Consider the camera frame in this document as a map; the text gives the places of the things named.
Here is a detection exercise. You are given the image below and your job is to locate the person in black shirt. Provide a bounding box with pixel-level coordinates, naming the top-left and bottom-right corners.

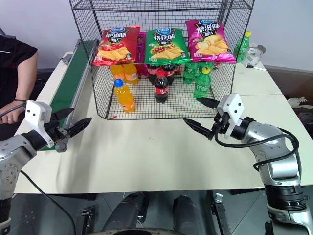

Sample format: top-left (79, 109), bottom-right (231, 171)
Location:
top-left (0, 27), bottom-right (39, 142)

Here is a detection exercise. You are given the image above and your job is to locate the dark rounded shape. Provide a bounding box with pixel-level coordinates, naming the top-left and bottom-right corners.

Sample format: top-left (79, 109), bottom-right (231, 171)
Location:
top-left (104, 192), bottom-right (150, 234)
top-left (173, 194), bottom-right (204, 234)

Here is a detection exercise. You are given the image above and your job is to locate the thin black cable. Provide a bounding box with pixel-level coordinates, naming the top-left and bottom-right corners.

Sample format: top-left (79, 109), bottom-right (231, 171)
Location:
top-left (19, 169), bottom-right (77, 235)

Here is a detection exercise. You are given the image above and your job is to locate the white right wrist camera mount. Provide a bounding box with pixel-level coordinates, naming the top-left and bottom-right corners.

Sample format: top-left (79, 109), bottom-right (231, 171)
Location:
top-left (217, 93), bottom-right (246, 141)

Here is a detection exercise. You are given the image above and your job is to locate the red potato chips bag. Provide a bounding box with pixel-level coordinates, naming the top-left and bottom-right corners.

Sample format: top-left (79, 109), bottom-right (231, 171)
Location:
top-left (92, 26), bottom-right (141, 68)

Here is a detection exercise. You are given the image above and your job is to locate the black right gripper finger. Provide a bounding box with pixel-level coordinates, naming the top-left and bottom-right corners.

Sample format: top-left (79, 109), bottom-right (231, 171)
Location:
top-left (197, 97), bottom-right (221, 109)
top-left (183, 118), bottom-right (217, 141)

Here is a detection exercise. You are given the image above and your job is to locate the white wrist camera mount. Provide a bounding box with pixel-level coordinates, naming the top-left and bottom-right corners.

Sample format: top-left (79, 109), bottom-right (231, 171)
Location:
top-left (217, 93), bottom-right (246, 141)
top-left (25, 99), bottom-right (56, 148)

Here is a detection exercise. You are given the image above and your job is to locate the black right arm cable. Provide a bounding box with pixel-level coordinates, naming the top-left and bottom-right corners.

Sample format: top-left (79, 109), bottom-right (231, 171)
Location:
top-left (214, 126), bottom-right (300, 172)

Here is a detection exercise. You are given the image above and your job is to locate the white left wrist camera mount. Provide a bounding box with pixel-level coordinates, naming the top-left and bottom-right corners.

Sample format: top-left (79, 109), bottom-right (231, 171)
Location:
top-left (25, 99), bottom-right (56, 148)

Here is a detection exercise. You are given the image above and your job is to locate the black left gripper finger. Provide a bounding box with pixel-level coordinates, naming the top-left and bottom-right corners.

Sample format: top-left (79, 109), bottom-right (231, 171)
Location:
top-left (52, 108), bottom-right (75, 121)
top-left (66, 117), bottom-right (92, 138)

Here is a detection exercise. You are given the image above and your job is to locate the orange soda bottle blue cap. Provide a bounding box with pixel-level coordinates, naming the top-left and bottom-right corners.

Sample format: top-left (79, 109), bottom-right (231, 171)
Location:
top-left (113, 79), bottom-right (136, 114)

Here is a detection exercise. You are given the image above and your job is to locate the cola bottle red cap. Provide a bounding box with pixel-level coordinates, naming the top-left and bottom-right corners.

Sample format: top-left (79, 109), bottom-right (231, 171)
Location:
top-left (154, 71), bottom-right (170, 104)

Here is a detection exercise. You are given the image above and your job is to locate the magenta potato chips bag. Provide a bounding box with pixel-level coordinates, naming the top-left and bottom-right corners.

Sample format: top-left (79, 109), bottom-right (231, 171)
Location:
top-left (185, 19), bottom-right (237, 64)

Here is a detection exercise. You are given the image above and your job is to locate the black strap with buckle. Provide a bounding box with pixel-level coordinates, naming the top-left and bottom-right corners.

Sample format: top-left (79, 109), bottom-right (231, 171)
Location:
top-left (212, 192), bottom-right (232, 235)
top-left (78, 206), bottom-right (95, 235)

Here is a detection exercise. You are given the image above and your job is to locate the green soda bottle yellow cap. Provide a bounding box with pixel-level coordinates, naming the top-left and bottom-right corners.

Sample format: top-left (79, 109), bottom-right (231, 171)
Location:
top-left (193, 66), bottom-right (213, 100)
top-left (233, 31), bottom-right (252, 63)

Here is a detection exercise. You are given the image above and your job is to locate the green potato chips bag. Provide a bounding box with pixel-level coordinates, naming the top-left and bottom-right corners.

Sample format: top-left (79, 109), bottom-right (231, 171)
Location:
top-left (144, 28), bottom-right (191, 65)

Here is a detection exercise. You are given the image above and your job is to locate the black wire mesh shelf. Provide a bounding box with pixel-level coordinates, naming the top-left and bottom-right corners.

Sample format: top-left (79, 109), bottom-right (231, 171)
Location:
top-left (68, 0), bottom-right (255, 120)

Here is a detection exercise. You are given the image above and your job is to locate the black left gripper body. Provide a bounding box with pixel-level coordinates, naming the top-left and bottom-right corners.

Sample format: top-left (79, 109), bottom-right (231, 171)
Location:
top-left (44, 120), bottom-right (71, 145)

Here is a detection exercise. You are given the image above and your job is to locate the white ridged plastic part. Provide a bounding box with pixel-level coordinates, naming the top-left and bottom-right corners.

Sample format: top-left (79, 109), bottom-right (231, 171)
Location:
top-left (287, 96), bottom-right (313, 110)

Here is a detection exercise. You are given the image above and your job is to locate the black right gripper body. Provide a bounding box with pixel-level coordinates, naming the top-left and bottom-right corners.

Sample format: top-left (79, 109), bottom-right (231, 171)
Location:
top-left (211, 111), bottom-right (232, 136)

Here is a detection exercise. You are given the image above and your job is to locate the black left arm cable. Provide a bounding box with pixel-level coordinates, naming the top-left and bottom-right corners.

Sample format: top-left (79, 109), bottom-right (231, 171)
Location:
top-left (0, 104), bottom-right (27, 118)

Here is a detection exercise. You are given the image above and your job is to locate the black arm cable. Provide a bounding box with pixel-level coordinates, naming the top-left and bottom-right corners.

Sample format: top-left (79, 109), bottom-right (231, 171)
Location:
top-left (214, 126), bottom-right (300, 172)
top-left (0, 104), bottom-right (27, 118)

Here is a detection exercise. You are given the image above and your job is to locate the green conveyor belt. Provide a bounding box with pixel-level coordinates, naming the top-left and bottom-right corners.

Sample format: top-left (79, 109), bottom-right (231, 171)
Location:
top-left (36, 39), bottom-right (99, 153)

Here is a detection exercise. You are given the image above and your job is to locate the person hand with ring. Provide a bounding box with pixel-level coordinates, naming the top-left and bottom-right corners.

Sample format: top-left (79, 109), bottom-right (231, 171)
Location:
top-left (0, 99), bottom-right (26, 125)

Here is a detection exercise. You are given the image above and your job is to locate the black white marker pen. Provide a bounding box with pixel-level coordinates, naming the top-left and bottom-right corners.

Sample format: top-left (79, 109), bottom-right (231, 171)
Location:
top-left (246, 64), bottom-right (267, 72)

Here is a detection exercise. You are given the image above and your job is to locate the purple snack bag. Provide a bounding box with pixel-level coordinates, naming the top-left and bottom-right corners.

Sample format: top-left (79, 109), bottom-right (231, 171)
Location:
top-left (135, 31), bottom-right (147, 65)

